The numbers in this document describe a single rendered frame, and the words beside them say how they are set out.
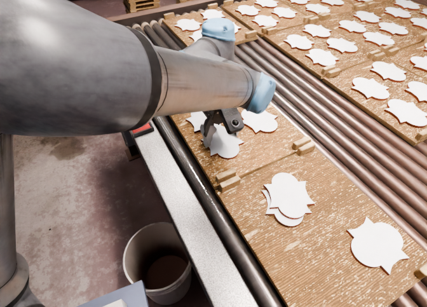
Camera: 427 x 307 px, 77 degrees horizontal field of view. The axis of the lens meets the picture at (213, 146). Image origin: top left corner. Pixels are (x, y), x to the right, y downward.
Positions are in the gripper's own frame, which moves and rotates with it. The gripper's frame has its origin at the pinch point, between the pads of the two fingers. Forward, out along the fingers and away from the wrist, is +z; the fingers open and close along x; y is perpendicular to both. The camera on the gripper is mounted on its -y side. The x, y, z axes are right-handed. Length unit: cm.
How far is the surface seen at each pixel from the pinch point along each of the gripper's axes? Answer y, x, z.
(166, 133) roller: 14.5, 13.5, 2.4
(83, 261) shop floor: 35, 71, 93
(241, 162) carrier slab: -8.8, -1.4, 1.6
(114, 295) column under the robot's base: -24.5, 41.6, 8.7
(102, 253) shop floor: 35, 60, 93
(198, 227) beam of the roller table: -20.6, 18.1, 4.1
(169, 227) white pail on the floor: 14, 22, 61
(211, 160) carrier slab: -4.2, 6.2, 1.4
